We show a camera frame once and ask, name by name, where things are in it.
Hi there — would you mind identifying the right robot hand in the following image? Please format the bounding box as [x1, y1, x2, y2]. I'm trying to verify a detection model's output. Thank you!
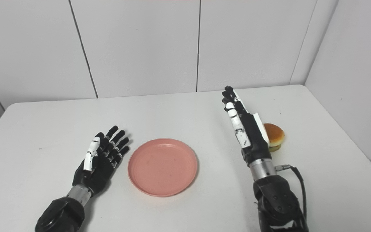
[222, 86, 272, 166]

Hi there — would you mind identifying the toy hamburger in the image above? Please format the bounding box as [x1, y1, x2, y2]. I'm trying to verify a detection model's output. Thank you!
[263, 123, 285, 152]

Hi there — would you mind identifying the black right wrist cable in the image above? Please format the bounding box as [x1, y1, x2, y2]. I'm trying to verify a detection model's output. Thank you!
[274, 164, 308, 223]

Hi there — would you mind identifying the pink plate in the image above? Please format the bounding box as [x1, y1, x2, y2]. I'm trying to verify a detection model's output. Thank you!
[128, 138, 198, 197]

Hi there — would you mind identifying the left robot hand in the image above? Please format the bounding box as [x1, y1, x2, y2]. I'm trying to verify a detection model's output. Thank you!
[72, 125, 130, 197]

